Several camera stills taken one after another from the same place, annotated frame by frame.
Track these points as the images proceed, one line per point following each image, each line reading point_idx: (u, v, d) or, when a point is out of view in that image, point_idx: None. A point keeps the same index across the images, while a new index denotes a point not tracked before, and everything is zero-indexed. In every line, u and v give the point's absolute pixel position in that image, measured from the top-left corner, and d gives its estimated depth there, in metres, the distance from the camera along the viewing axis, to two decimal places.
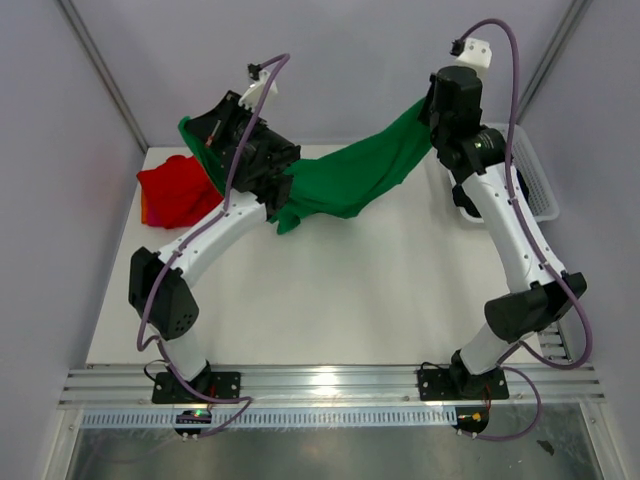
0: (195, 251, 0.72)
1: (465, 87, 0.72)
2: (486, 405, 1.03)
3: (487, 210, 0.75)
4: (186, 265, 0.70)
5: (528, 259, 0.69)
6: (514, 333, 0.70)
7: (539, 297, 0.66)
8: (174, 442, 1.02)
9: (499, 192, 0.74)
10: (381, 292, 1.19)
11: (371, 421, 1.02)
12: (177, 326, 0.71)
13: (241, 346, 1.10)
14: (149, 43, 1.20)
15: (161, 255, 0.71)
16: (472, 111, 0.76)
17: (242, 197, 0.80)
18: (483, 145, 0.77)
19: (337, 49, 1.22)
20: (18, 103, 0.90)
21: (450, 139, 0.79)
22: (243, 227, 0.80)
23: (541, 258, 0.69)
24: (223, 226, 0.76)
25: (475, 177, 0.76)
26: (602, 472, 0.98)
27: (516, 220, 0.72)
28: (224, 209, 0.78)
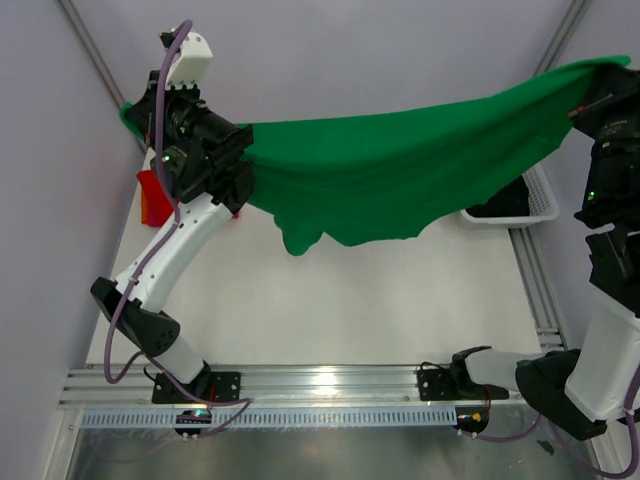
0: (151, 276, 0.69)
1: None
2: (486, 405, 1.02)
3: (611, 340, 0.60)
4: (144, 293, 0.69)
5: (614, 402, 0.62)
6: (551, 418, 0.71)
7: (596, 431, 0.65)
8: (174, 442, 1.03)
9: None
10: (382, 292, 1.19)
11: (371, 421, 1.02)
12: (159, 344, 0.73)
13: (242, 346, 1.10)
14: (148, 42, 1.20)
15: (118, 285, 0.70)
16: None
17: (195, 203, 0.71)
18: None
19: (338, 49, 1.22)
20: (18, 103, 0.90)
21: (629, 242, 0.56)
22: (209, 231, 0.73)
23: (626, 402, 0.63)
24: (177, 243, 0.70)
25: (629, 315, 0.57)
26: (602, 472, 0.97)
27: (633, 372, 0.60)
28: (176, 222, 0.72)
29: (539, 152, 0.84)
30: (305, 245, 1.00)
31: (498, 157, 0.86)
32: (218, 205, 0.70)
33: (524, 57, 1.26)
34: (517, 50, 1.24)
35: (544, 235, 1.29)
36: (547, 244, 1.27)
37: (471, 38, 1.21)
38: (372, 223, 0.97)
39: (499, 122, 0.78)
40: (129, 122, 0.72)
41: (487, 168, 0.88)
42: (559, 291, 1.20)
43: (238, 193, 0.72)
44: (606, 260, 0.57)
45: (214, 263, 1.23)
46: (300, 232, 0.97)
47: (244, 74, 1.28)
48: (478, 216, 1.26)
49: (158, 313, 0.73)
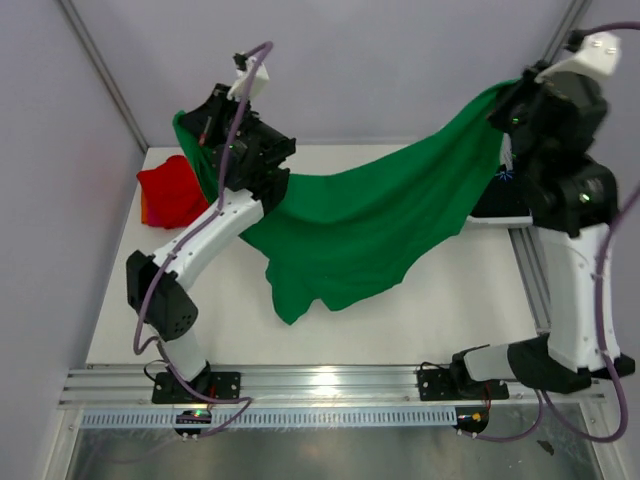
0: (190, 253, 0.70)
1: (584, 111, 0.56)
2: (487, 405, 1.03)
3: (563, 275, 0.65)
4: (182, 266, 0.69)
5: (586, 342, 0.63)
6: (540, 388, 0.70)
7: (581, 382, 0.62)
8: (174, 442, 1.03)
9: (584, 263, 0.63)
10: (382, 292, 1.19)
11: (371, 421, 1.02)
12: (176, 328, 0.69)
13: (241, 346, 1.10)
14: (148, 43, 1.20)
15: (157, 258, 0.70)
16: (582, 142, 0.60)
17: (239, 197, 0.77)
18: (591, 200, 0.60)
19: (338, 49, 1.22)
20: (18, 104, 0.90)
21: (543, 179, 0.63)
22: (240, 226, 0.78)
23: (601, 343, 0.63)
24: (217, 228, 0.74)
25: (562, 238, 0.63)
26: (602, 471, 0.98)
27: (593, 302, 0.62)
28: (217, 209, 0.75)
29: (485, 173, 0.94)
30: (301, 306, 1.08)
31: (450, 185, 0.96)
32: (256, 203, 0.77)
33: (524, 58, 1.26)
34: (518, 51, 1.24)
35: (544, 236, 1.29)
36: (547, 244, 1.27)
37: (472, 39, 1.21)
38: (355, 274, 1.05)
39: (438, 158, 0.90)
40: (182, 129, 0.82)
41: (446, 198, 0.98)
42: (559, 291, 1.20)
43: (273, 197, 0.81)
44: (535, 198, 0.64)
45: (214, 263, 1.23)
46: (293, 288, 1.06)
47: None
48: (477, 216, 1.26)
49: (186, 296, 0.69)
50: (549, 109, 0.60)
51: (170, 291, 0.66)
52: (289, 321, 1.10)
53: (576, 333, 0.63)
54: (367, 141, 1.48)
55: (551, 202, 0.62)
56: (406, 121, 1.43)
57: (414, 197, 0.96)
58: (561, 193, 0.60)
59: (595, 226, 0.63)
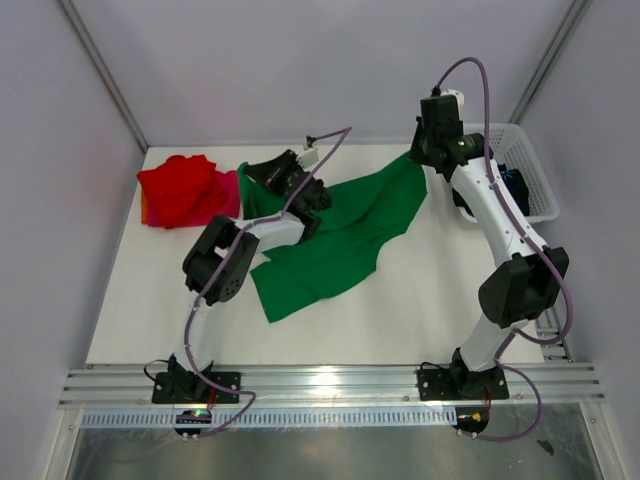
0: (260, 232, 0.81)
1: (441, 100, 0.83)
2: (486, 405, 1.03)
3: (473, 198, 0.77)
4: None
5: (510, 235, 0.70)
6: (505, 311, 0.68)
7: (522, 269, 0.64)
8: (174, 442, 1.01)
9: (480, 179, 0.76)
10: (381, 292, 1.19)
11: (371, 421, 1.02)
12: (227, 290, 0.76)
13: (240, 346, 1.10)
14: (147, 43, 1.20)
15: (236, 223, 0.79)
16: (452, 121, 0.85)
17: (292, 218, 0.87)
18: (465, 144, 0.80)
19: (338, 49, 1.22)
20: (17, 105, 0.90)
21: (436, 142, 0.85)
22: (286, 236, 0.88)
23: (521, 232, 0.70)
24: (278, 227, 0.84)
25: (458, 172, 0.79)
26: (602, 472, 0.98)
27: (497, 202, 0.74)
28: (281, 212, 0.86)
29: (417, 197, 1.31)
30: (289, 309, 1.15)
31: (396, 206, 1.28)
32: (300, 230, 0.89)
33: (523, 57, 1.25)
34: (517, 51, 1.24)
35: (543, 236, 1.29)
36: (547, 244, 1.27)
37: (472, 38, 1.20)
38: (330, 278, 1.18)
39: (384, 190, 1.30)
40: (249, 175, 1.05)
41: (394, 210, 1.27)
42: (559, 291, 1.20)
43: (306, 231, 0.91)
44: (435, 158, 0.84)
45: None
46: (279, 294, 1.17)
47: (244, 74, 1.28)
48: None
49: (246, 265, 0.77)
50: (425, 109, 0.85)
51: (246, 248, 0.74)
52: (271, 320, 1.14)
53: (499, 231, 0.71)
54: (366, 141, 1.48)
55: (442, 157, 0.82)
56: (406, 121, 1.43)
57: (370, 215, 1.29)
58: (448, 147, 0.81)
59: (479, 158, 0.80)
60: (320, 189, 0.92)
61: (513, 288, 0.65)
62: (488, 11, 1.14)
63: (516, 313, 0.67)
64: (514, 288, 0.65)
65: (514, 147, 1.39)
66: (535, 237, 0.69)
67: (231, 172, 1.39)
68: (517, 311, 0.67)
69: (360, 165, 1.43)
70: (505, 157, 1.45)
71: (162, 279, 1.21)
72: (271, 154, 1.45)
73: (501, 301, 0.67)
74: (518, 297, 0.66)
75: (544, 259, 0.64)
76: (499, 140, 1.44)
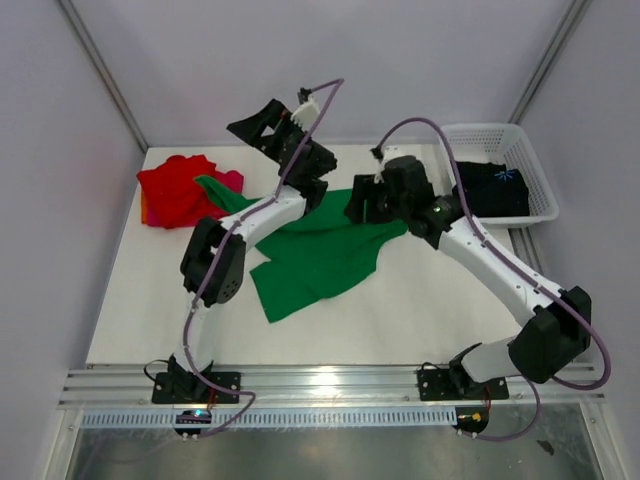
0: (252, 224, 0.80)
1: (407, 169, 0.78)
2: (486, 405, 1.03)
3: (470, 260, 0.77)
4: (246, 234, 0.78)
5: (521, 288, 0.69)
6: (548, 369, 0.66)
7: (549, 322, 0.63)
8: (174, 442, 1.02)
9: (470, 240, 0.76)
10: (382, 292, 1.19)
11: (371, 421, 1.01)
12: (225, 292, 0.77)
13: (238, 345, 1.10)
14: (147, 42, 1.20)
15: (225, 223, 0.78)
16: (424, 187, 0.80)
17: (289, 194, 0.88)
18: (440, 212, 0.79)
19: (337, 49, 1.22)
20: (16, 104, 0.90)
21: (414, 213, 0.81)
22: (287, 216, 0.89)
23: (533, 282, 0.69)
24: (276, 210, 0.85)
25: (444, 237, 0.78)
26: (602, 472, 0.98)
27: (495, 257, 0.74)
28: (276, 195, 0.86)
29: None
30: (289, 309, 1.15)
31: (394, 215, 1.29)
32: (302, 202, 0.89)
33: (524, 57, 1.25)
34: (517, 51, 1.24)
35: (543, 236, 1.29)
36: (546, 244, 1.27)
37: (473, 38, 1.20)
38: (330, 279, 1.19)
39: None
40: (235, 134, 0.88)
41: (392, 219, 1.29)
42: None
43: (312, 198, 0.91)
44: (415, 227, 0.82)
45: None
46: (279, 294, 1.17)
47: (243, 74, 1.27)
48: (478, 217, 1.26)
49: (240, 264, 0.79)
50: (391, 177, 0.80)
51: (233, 252, 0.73)
52: (271, 320, 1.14)
53: (509, 287, 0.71)
54: (366, 141, 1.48)
55: (425, 229, 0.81)
56: (407, 121, 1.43)
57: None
58: (431, 221, 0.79)
59: (459, 219, 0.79)
60: (322, 161, 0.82)
61: (549, 345, 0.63)
62: (489, 11, 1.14)
63: (558, 366, 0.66)
64: (550, 344, 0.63)
65: (514, 148, 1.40)
66: (547, 285, 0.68)
67: (231, 172, 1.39)
68: (559, 363, 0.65)
69: (361, 166, 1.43)
70: (505, 157, 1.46)
71: (162, 279, 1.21)
72: None
73: (541, 362, 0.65)
74: (555, 350, 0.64)
75: (568, 311, 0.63)
76: (500, 140, 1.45)
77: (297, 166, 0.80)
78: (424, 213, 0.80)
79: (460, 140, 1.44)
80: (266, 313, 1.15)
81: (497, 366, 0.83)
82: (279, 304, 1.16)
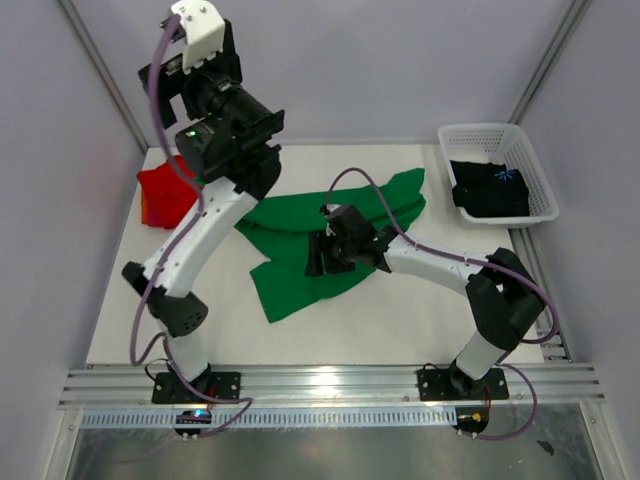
0: (176, 264, 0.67)
1: (342, 212, 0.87)
2: (486, 405, 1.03)
3: (416, 268, 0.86)
4: (170, 282, 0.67)
5: (455, 267, 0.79)
6: (512, 330, 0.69)
7: (484, 284, 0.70)
8: (174, 442, 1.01)
9: (406, 248, 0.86)
10: (382, 292, 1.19)
11: (371, 421, 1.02)
12: (188, 325, 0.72)
13: (238, 345, 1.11)
14: (147, 42, 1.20)
15: (145, 272, 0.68)
16: (362, 224, 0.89)
17: (218, 192, 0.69)
18: (380, 239, 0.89)
19: (337, 48, 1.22)
20: (16, 104, 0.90)
21: (360, 248, 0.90)
22: (232, 218, 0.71)
23: (462, 259, 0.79)
24: (204, 228, 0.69)
25: (390, 261, 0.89)
26: (602, 472, 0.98)
27: (427, 252, 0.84)
28: (200, 209, 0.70)
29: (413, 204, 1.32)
30: (289, 309, 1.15)
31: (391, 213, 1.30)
32: (242, 195, 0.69)
33: (523, 57, 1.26)
34: (517, 52, 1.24)
35: (543, 236, 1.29)
36: (546, 244, 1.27)
37: (472, 38, 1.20)
38: (330, 279, 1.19)
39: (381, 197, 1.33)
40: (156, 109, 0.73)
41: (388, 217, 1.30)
42: (559, 292, 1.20)
43: (259, 178, 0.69)
44: (367, 261, 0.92)
45: (215, 266, 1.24)
46: (280, 294, 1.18)
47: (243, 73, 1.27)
48: (478, 216, 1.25)
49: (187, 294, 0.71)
50: (333, 224, 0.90)
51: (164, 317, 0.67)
52: (271, 320, 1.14)
53: (446, 270, 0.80)
54: (366, 141, 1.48)
55: (374, 260, 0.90)
56: (407, 121, 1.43)
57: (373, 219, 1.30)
58: (378, 252, 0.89)
59: (396, 239, 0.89)
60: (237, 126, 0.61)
61: (496, 304, 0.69)
62: (489, 11, 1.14)
63: (520, 326, 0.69)
64: (497, 301, 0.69)
65: (514, 148, 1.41)
66: (474, 257, 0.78)
67: None
68: (519, 324, 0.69)
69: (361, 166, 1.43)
70: (505, 157, 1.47)
71: None
72: None
73: (502, 324, 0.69)
74: (505, 310, 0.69)
75: (497, 269, 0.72)
76: (499, 141, 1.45)
77: (198, 154, 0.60)
78: (368, 246, 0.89)
79: (460, 141, 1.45)
80: (266, 314, 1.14)
81: (486, 360, 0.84)
82: (279, 304, 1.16)
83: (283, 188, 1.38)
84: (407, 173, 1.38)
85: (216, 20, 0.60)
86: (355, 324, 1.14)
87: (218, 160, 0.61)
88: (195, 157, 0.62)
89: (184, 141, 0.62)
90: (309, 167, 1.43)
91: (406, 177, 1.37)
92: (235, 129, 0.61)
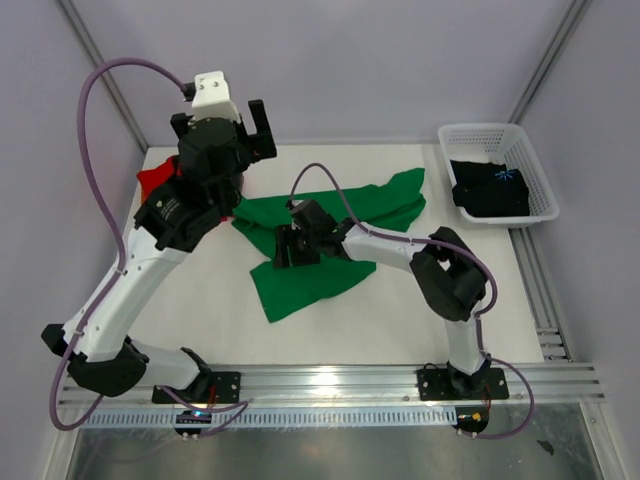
0: (96, 328, 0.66)
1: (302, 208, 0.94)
2: (486, 405, 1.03)
3: (374, 253, 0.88)
4: (89, 349, 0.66)
5: (402, 248, 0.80)
6: (456, 300, 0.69)
7: (423, 260, 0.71)
8: (174, 442, 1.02)
9: (361, 235, 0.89)
10: (381, 291, 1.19)
11: (371, 421, 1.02)
12: (123, 378, 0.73)
13: (238, 345, 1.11)
14: (147, 42, 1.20)
15: (67, 335, 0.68)
16: (323, 218, 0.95)
17: (141, 245, 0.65)
18: (338, 230, 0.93)
19: (337, 48, 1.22)
20: (15, 104, 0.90)
21: (322, 240, 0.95)
22: (157, 273, 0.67)
23: (408, 239, 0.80)
24: (123, 290, 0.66)
25: (348, 247, 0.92)
26: (602, 471, 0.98)
27: (379, 237, 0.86)
28: (120, 268, 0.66)
29: (413, 204, 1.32)
30: (289, 308, 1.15)
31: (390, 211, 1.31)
32: (164, 250, 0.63)
33: (524, 57, 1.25)
34: (517, 52, 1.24)
35: (543, 236, 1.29)
36: (546, 245, 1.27)
37: (472, 39, 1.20)
38: (326, 278, 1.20)
39: (380, 196, 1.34)
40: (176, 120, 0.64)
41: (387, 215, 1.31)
42: (559, 292, 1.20)
43: (186, 232, 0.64)
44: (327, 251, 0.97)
45: (215, 265, 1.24)
46: (279, 293, 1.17)
47: (243, 73, 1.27)
48: (478, 216, 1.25)
49: (118, 355, 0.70)
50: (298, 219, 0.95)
51: (91, 386, 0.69)
52: (271, 319, 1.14)
53: (395, 252, 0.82)
54: (366, 141, 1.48)
55: (335, 249, 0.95)
56: (407, 120, 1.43)
57: (373, 219, 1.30)
58: (336, 242, 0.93)
59: (354, 229, 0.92)
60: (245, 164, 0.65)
61: (436, 276, 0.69)
62: (489, 11, 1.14)
63: (463, 295, 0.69)
64: (438, 275, 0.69)
65: (515, 148, 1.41)
66: (419, 237, 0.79)
67: None
68: (462, 292, 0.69)
69: (362, 166, 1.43)
70: (505, 157, 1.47)
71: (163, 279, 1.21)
72: (274, 154, 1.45)
73: (445, 295, 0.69)
74: (446, 281, 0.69)
75: (440, 245, 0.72)
76: (499, 140, 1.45)
77: (231, 136, 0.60)
78: (328, 238, 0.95)
79: (459, 140, 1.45)
80: (266, 314, 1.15)
81: (471, 346, 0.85)
82: (278, 303, 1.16)
83: (283, 188, 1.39)
84: (408, 173, 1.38)
85: (225, 95, 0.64)
86: (355, 324, 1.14)
87: (228, 156, 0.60)
88: (222, 133, 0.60)
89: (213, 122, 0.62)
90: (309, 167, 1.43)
91: (408, 177, 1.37)
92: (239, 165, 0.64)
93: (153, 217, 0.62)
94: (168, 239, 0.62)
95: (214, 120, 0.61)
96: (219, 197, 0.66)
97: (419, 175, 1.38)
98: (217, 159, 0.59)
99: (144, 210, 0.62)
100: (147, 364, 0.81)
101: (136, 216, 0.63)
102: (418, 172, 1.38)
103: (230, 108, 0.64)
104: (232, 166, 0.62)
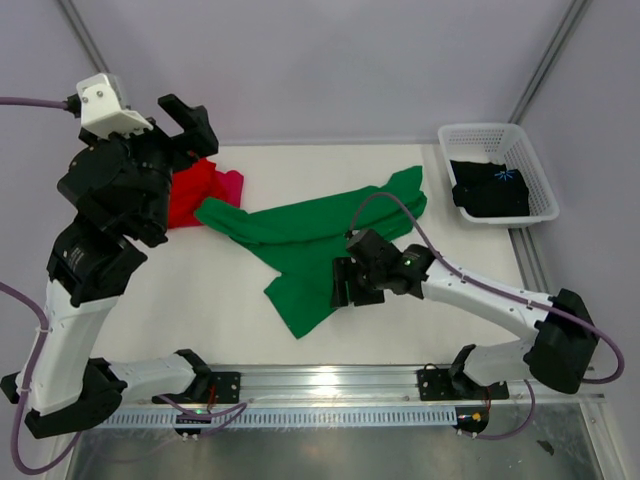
0: (39, 386, 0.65)
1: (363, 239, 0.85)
2: (487, 405, 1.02)
3: (463, 301, 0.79)
4: (39, 404, 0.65)
5: (515, 310, 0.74)
6: (575, 377, 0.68)
7: (550, 335, 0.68)
8: (174, 442, 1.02)
9: (451, 280, 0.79)
10: None
11: (371, 421, 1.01)
12: (94, 414, 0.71)
13: (238, 345, 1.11)
14: (145, 43, 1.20)
15: (18, 390, 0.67)
16: (384, 249, 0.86)
17: (59, 301, 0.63)
18: (411, 264, 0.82)
19: (336, 49, 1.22)
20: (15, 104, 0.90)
21: (387, 274, 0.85)
22: (87, 323, 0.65)
23: (524, 299, 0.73)
24: (55, 346, 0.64)
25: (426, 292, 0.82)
26: (602, 472, 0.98)
27: (475, 289, 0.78)
28: (44, 328, 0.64)
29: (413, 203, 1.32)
30: (314, 319, 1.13)
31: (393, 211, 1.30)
32: (81, 305, 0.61)
33: (523, 57, 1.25)
34: (517, 52, 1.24)
35: (543, 236, 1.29)
36: (546, 244, 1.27)
37: (472, 39, 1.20)
38: None
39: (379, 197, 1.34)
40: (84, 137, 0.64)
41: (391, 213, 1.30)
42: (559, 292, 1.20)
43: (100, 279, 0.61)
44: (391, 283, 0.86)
45: (214, 266, 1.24)
46: (302, 307, 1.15)
47: (242, 73, 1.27)
48: (478, 216, 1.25)
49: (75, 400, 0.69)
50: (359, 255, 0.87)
51: (61, 430, 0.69)
52: (299, 335, 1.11)
53: (504, 312, 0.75)
54: (366, 141, 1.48)
55: (405, 284, 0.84)
56: (407, 120, 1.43)
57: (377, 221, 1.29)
58: (406, 275, 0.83)
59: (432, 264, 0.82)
60: (152, 195, 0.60)
61: (564, 357, 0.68)
62: (488, 12, 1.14)
63: (582, 372, 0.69)
64: (566, 350, 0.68)
65: (515, 148, 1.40)
66: (537, 299, 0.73)
67: (231, 172, 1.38)
68: (580, 368, 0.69)
69: (362, 166, 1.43)
70: (505, 157, 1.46)
71: (163, 281, 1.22)
72: (274, 153, 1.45)
73: (568, 373, 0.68)
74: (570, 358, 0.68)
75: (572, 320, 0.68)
76: (500, 140, 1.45)
77: (117, 171, 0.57)
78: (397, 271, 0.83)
79: (459, 141, 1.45)
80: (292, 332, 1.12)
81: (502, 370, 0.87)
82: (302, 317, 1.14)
83: (283, 188, 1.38)
84: (407, 173, 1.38)
85: (113, 105, 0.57)
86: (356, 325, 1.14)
87: (117, 193, 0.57)
88: (107, 169, 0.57)
89: (107, 154, 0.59)
90: (309, 168, 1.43)
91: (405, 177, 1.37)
92: (146, 196, 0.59)
93: (63, 268, 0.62)
94: (79, 292, 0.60)
95: (105, 147, 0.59)
96: (134, 231, 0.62)
97: (415, 174, 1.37)
98: (104, 198, 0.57)
99: (56, 260, 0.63)
100: (127, 388, 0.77)
101: (49, 268, 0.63)
102: (412, 172, 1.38)
103: (129, 116, 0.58)
104: (130, 201, 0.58)
